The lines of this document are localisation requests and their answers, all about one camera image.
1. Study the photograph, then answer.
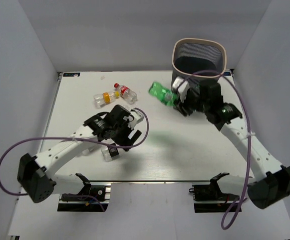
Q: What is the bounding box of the yellow label clear bottle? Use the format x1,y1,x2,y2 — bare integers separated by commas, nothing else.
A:
94,91,119,109

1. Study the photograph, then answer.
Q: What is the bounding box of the blue sticker right corner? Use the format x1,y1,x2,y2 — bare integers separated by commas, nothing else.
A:
223,71,232,76

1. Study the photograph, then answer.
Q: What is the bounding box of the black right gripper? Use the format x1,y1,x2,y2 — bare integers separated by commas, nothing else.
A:
173,89,210,117

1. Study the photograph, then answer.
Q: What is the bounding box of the red label cola bottle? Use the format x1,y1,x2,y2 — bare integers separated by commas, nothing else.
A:
114,83,138,105

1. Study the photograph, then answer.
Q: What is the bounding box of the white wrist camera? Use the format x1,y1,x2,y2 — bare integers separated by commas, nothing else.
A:
128,108,144,126
171,77,190,103

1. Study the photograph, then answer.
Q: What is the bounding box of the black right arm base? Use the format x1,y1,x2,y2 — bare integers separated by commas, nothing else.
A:
189,172,241,214

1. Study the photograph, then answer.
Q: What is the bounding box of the grey mesh waste bin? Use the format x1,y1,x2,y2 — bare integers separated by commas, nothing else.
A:
171,38,227,87

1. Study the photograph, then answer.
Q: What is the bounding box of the black label clear bottle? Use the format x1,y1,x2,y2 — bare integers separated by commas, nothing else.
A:
101,147,120,162

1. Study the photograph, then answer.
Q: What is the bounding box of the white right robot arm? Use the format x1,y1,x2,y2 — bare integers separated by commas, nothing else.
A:
171,77,290,209

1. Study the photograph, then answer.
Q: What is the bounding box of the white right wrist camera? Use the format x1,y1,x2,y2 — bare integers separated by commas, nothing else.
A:
171,77,190,103

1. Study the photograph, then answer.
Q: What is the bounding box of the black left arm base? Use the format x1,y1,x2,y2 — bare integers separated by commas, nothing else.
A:
57,182,111,213

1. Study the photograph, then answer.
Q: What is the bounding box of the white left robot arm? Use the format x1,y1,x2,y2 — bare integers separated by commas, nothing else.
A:
17,104,148,203

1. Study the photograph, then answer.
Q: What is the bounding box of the white blue label bottle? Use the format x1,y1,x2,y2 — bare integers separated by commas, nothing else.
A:
77,148,97,157

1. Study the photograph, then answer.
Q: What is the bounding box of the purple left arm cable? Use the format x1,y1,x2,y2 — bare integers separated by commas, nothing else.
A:
0,107,150,212

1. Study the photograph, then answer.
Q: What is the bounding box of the green bottle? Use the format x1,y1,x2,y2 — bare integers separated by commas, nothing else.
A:
148,81,178,107

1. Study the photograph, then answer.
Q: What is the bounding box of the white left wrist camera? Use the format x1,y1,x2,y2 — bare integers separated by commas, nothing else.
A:
128,108,144,126

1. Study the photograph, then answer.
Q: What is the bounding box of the blue sticker corner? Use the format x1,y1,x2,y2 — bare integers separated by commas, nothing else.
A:
223,71,232,76
63,72,80,77

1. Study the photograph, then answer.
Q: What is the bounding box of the blue sticker left corner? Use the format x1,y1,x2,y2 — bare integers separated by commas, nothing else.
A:
63,72,80,77

